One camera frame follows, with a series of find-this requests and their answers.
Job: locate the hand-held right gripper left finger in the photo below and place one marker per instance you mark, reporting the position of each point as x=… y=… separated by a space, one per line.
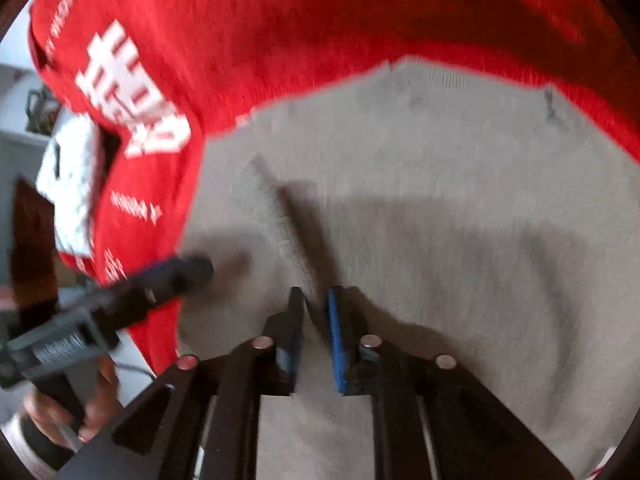
x=298 y=332

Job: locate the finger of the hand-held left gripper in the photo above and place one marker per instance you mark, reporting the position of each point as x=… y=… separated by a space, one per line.
x=175 y=277

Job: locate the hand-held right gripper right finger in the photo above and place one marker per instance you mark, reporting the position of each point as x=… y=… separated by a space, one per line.
x=336 y=340

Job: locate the grey small garment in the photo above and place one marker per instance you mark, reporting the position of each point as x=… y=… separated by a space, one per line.
x=450 y=185

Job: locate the person's left hand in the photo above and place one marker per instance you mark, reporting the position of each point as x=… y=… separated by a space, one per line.
x=102 y=390

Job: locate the dark brown wooden furniture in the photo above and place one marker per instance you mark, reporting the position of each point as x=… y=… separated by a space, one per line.
x=32 y=240

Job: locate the white fluffy cloth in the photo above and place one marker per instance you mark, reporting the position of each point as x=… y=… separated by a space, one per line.
x=75 y=180

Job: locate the red printed blanket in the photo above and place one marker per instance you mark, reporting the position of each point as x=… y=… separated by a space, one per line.
x=300 y=20

